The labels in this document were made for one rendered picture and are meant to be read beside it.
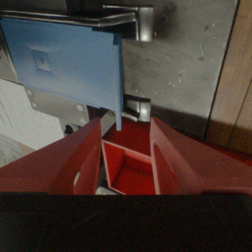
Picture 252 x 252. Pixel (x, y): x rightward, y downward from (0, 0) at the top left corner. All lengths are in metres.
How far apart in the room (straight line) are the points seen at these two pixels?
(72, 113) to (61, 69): 0.06
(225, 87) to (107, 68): 0.14
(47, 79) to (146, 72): 0.12
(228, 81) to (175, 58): 0.06
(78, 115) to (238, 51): 0.18
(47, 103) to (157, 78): 0.14
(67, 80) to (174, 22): 0.13
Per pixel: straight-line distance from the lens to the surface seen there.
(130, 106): 0.21
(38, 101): 0.30
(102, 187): 0.48
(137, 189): 0.39
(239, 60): 0.25
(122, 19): 0.17
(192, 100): 0.28
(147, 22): 0.17
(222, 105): 0.28
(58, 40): 0.22
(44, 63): 0.24
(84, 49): 0.20
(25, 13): 0.24
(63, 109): 0.27
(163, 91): 0.29
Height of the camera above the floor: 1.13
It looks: 41 degrees down
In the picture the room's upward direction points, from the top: 141 degrees counter-clockwise
